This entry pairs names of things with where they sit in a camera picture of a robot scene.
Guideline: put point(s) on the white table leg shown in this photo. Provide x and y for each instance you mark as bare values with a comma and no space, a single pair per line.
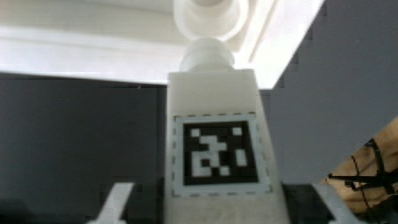
222,183

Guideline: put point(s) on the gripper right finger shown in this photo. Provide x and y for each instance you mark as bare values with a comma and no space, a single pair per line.
337,208

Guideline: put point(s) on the white square table top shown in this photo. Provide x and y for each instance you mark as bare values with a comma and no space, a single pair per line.
115,39

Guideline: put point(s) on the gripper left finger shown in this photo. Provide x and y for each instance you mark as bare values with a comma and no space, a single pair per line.
111,209

